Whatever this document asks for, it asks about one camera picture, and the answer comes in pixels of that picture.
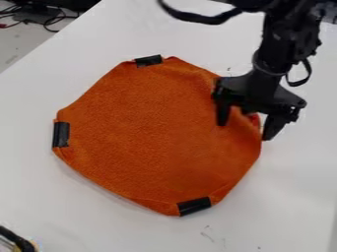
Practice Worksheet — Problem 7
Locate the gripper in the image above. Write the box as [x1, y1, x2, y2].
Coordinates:
[210, 67, 308, 142]

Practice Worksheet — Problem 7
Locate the orange cloth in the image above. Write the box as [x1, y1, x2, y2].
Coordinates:
[51, 54, 264, 218]

